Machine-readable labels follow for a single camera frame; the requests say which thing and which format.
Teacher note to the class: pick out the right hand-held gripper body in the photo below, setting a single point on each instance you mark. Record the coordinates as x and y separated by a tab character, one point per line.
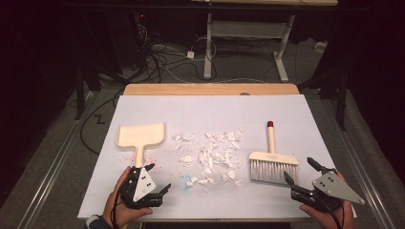
334	187

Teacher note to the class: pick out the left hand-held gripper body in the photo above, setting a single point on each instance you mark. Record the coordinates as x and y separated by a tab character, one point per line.
143	187

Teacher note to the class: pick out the cream brush with red cap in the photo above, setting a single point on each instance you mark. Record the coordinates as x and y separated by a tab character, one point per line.
272	157

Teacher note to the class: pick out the pile of white paper scraps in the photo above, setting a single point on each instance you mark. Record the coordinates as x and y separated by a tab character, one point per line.
208	157

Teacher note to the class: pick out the person's right hand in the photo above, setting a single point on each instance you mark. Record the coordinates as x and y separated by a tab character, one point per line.
324	220

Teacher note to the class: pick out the person's left hand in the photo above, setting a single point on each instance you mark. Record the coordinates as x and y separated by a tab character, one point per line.
111	205

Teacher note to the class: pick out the cream plastic dustpan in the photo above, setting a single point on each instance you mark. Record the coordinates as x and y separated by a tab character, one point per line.
140	135

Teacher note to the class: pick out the black metal stand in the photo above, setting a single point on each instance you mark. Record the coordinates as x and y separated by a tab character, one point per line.
342	105

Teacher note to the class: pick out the white foam board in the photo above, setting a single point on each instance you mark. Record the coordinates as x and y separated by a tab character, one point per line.
207	111

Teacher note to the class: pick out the grey round table grommet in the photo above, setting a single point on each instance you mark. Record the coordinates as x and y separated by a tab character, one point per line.
244	93

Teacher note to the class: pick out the dark curtain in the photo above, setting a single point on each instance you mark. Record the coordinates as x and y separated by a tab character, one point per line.
31	79
379	79

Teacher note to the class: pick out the beige power strip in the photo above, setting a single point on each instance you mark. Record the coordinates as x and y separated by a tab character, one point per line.
321	47

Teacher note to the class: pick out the white power adapter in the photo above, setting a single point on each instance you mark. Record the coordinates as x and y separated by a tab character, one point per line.
190	54

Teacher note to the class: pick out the black device with red light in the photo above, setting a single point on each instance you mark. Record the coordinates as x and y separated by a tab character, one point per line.
140	35

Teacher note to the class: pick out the white-legged desk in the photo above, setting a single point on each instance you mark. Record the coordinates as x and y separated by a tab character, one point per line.
208	47

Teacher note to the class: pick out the aluminium floor rail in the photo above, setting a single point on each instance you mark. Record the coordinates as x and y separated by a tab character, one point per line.
351	156
54	171

